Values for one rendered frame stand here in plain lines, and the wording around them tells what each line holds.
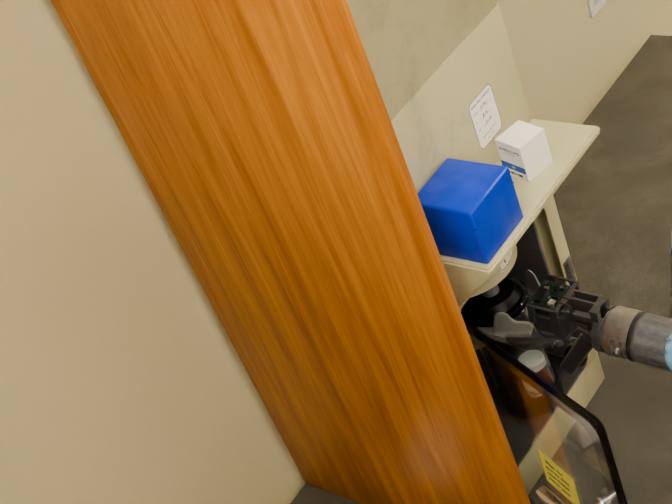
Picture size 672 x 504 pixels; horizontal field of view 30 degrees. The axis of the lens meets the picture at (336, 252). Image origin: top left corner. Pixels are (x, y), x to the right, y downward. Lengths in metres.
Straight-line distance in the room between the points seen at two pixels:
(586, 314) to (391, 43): 0.55
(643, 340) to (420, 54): 0.53
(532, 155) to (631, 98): 1.17
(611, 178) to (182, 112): 1.25
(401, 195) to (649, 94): 1.48
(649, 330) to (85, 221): 0.83
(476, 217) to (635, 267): 0.89
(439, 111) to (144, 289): 0.55
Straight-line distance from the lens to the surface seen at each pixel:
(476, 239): 1.63
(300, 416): 2.10
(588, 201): 2.65
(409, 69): 1.64
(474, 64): 1.77
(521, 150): 1.75
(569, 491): 1.83
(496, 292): 1.99
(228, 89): 1.58
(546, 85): 2.79
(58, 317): 1.84
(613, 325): 1.88
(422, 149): 1.69
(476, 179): 1.66
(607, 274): 2.47
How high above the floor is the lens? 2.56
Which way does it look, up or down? 36 degrees down
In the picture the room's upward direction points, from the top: 23 degrees counter-clockwise
